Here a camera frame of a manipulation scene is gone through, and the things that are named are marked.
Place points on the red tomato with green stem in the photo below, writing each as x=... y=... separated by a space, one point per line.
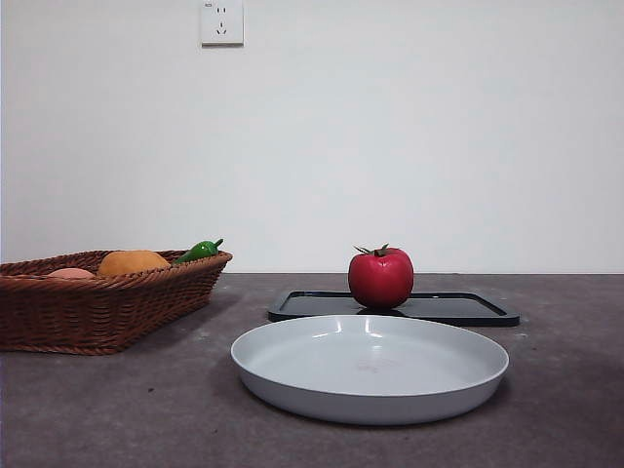
x=380 y=283

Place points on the glossy green chili pepper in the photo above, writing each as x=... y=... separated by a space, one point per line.
x=197 y=251

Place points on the round grey plate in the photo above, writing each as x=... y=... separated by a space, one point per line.
x=365 y=365

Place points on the black rectangular tray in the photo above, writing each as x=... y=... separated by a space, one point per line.
x=463 y=307

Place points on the yellow-orange potato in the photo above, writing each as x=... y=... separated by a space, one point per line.
x=131 y=263

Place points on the brown woven wicker basket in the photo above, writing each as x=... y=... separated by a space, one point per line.
x=97 y=312

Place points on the white wall socket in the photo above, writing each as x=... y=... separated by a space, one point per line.
x=222 y=24

